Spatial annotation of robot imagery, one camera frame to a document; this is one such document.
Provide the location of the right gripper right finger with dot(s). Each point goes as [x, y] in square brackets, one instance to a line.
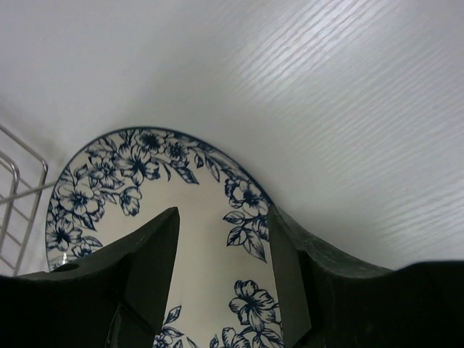
[328, 298]

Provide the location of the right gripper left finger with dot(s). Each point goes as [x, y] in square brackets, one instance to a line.
[114, 297]

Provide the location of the blue floral white plate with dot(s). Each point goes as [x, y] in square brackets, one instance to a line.
[223, 292]

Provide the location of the wire dish rack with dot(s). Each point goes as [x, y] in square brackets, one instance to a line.
[23, 176]

